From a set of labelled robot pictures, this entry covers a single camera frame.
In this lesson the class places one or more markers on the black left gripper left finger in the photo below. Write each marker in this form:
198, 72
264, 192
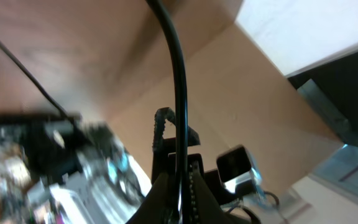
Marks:
158, 206

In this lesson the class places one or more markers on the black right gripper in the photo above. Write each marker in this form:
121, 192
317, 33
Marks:
164, 161

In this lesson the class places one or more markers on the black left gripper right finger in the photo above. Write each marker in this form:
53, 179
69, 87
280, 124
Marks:
204, 207

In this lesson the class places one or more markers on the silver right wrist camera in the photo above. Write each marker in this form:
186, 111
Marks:
238, 172

